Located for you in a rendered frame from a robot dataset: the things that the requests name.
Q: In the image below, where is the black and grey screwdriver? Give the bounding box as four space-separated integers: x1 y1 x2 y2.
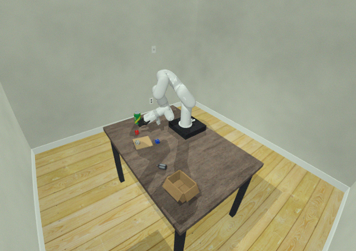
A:
156 164 167 170

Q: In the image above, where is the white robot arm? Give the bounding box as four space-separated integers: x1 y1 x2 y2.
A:
152 70 196 128

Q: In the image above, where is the beige square mat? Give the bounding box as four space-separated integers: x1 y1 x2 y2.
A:
132 136 153 150

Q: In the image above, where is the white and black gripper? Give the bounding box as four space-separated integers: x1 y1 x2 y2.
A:
138 111 157 127

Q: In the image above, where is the green soda can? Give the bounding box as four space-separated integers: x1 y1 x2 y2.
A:
134 111 141 125

